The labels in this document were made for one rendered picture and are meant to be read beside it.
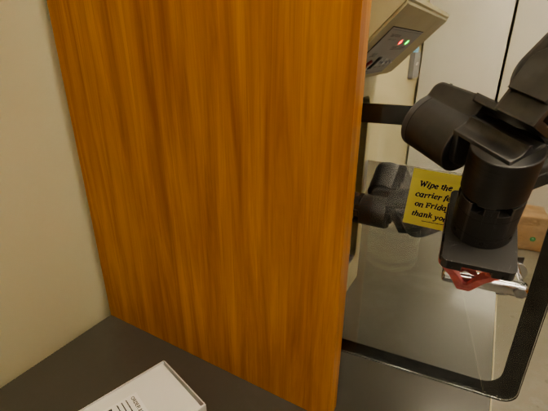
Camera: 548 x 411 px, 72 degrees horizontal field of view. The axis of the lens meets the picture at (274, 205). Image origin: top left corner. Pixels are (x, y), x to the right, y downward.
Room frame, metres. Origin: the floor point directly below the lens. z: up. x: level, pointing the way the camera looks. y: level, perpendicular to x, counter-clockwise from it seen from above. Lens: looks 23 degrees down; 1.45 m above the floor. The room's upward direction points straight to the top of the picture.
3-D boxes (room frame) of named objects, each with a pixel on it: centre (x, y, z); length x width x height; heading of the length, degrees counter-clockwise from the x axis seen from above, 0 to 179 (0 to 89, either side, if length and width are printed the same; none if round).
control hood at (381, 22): (0.62, -0.17, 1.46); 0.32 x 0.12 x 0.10; 150
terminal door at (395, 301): (0.45, -0.20, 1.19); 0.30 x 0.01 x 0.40; 66
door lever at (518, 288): (0.39, -0.25, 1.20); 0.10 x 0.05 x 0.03; 66
